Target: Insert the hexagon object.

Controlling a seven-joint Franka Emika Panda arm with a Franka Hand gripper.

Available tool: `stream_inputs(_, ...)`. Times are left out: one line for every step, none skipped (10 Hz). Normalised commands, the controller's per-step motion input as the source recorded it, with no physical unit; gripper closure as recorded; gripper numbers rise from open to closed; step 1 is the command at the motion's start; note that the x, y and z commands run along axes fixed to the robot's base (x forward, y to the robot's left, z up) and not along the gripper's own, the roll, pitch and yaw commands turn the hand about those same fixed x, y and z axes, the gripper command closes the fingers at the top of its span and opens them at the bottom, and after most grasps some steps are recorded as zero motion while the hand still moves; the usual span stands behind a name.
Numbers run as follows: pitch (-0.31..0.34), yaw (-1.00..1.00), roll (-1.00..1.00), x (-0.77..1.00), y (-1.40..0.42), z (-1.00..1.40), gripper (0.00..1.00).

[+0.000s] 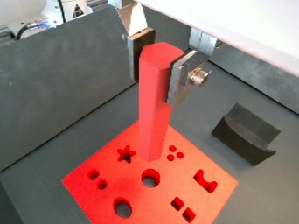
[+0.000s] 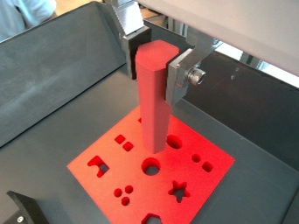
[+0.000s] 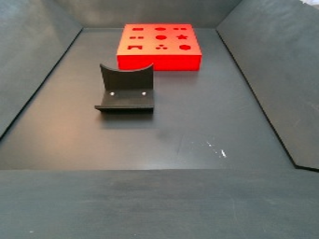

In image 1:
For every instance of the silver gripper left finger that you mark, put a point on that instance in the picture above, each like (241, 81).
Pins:
(139, 34)

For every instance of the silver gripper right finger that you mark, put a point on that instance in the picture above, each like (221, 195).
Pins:
(187, 72)

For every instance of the red hexagonal peg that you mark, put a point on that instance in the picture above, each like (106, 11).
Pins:
(155, 61)

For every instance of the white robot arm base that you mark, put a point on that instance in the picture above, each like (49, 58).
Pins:
(58, 12)

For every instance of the black curved holder block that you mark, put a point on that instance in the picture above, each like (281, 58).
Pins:
(247, 134)

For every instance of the red shape-sorting board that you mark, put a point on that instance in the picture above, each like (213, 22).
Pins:
(181, 189)

